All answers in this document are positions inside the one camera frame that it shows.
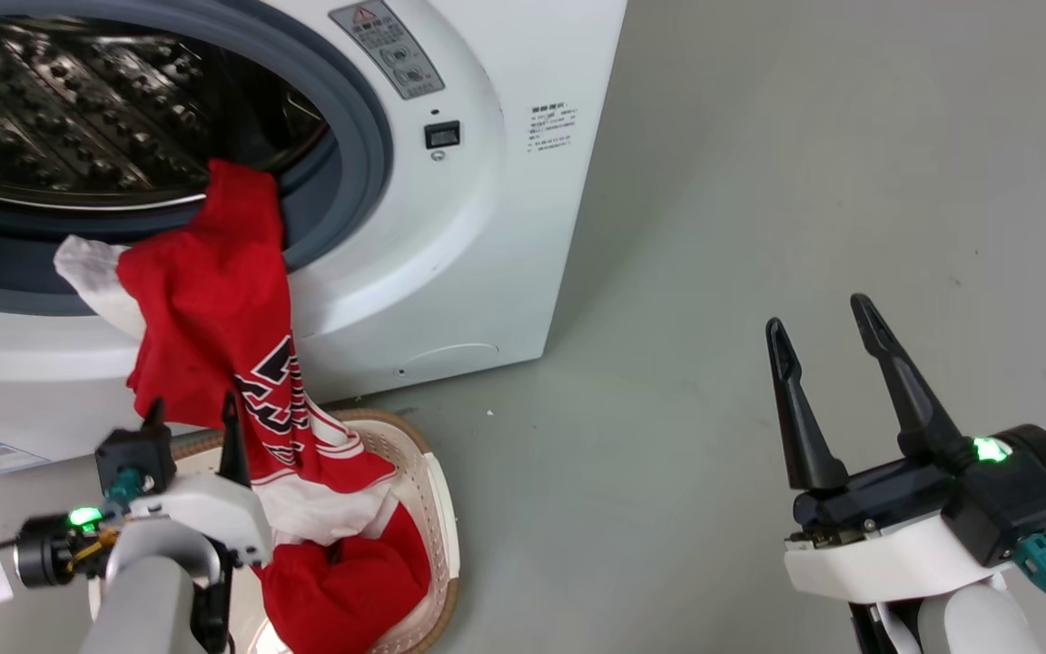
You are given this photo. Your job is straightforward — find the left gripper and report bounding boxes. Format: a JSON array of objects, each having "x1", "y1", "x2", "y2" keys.
[{"x1": 15, "y1": 391, "x2": 274, "y2": 587}]

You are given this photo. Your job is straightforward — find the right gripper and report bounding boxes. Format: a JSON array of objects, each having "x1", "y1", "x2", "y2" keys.
[{"x1": 765, "y1": 292, "x2": 1046, "y2": 605}]

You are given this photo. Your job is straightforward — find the red sports jersey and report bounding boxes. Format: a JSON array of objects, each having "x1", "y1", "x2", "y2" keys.
[{"x1": 54, "y1": 159, "x2": 433, "y2": 654}]

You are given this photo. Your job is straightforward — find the cream perforated laundry basket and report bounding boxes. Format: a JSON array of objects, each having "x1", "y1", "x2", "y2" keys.
[{"x1": 169, "y1": 409, "x2": 460, "y2": 654}]

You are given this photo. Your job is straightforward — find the stainless steel washing machine drum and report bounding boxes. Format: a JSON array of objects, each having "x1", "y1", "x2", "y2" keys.
[{"x1": 0, "y1": 16, "x2": 329, "y2": 212}]

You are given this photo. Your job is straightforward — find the round white filter cover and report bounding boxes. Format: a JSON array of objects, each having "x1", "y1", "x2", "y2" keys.
[{"x1": 393, "y1": 342, "x2": 500, "y2": 378}]

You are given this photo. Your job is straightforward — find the grey rubber door gasket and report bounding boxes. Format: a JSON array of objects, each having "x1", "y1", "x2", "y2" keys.
[{"x1": 0, "y1": 0, "x2": 394, "y2": 317}]

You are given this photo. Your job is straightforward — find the white front-load washing machine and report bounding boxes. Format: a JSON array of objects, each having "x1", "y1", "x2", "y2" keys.
[{"x1": 0, "y1": 0, "x2": 628, "y2": 464}]

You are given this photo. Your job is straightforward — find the small printed text label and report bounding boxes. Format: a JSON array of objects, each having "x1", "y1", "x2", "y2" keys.
[{"x1": 528, "y1": 103, "x2": 578, "y2": 154}]

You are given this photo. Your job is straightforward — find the grey warning sticker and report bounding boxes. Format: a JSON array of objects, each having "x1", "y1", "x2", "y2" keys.
[{"x1": 329, "y1": 0, "x2": 445, "y2": 101}]

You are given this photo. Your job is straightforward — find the teal left cable connector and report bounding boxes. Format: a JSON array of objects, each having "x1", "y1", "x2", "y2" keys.
[{"x1": 105, "y1": 468, "x2": 147, "y2": 507}]

